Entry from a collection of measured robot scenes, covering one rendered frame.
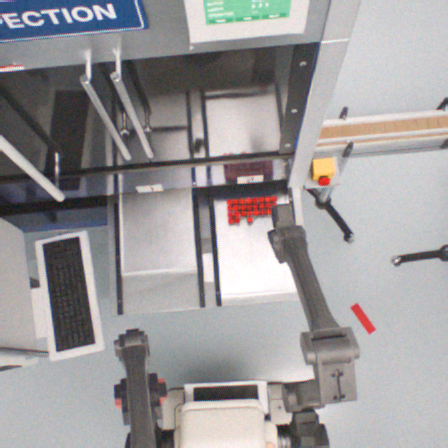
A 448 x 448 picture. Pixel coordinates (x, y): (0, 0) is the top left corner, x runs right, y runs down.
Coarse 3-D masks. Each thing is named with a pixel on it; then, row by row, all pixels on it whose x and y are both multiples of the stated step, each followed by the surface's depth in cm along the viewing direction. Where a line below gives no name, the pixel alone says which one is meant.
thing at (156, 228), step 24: (144, 192) 199; (168, 192) 199; (120, 216) 194; (144, 216) 197; (168, 216) 196; (192, 216) 192; (120, 240) 191; (144, 240) 194; (168, 240) 194; (192, 240) 194; (144, 264) 192; (168, 264) 192; (192, 264) 191
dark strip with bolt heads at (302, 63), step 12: (300, 48) 111; (312, 48) 111; (300, 60) 115; (312, 60) 116; (300, 72) 120; (300, 84) 125; (288, 96) 130; (300, 96) 131; (288, 108) 136; (300, 108) 137; (288, 120) 143; (288, 132) 150; (288, 144) 158
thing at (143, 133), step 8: (120, 64) 109; (120, 72) 108; (112, 80) 105; (120, 80) 106; (120, 88) 108; (120, 96) 111; (128, 96) 112; (128, 104) 114; (128, 112) 118; (136, 112) 120; (136, 120) 122; (136, 128) 126; (144, 128) 141; (144, 136) 131; (144, 144) 135; (152, 152) 141
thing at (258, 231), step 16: (224, 208) 196; (224, 224) 195; (256, 224) 194; (224, 240) 193; (240, 240) 193; (256, 240) 193; (224, 256) 192; (240, 256) 192; (256, 256) 191; (272, 256) 191; (224, 272) 190; (240, 272) 190; (256, 272) 190; (272, 272) 190; (288, 272) 189; (224, 288) 189; (240, 288) 189; (256, 288) 188; (272, 288) 188; (288, 288) 188
